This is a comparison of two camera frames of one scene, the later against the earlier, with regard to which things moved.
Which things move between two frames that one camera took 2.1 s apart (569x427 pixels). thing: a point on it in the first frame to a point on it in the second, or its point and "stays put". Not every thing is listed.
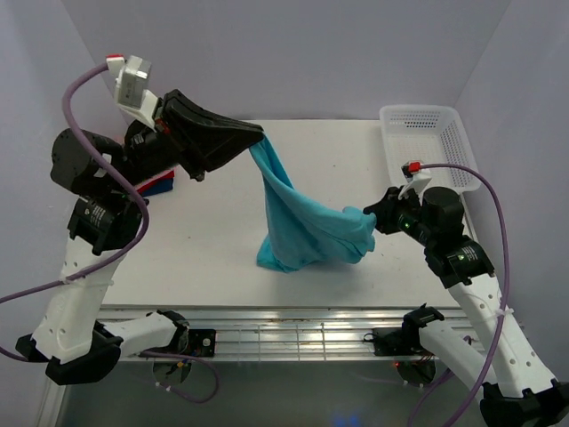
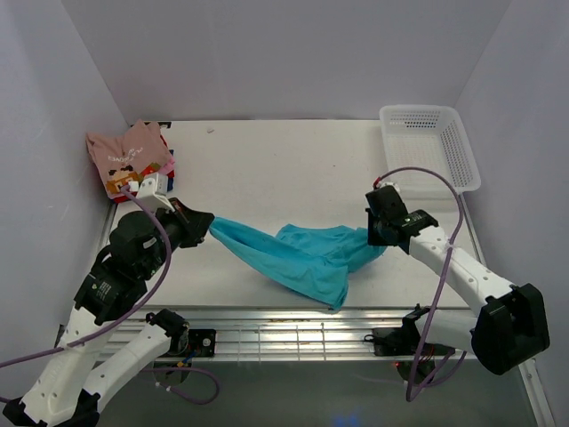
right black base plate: x=396 y=342 stays put
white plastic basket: x=432 y=135 stays put
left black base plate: x=202 y=342 stays put
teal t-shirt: x=301 y=231 to x=318 y=260
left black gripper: x=197 y=138 to x=199 y=222
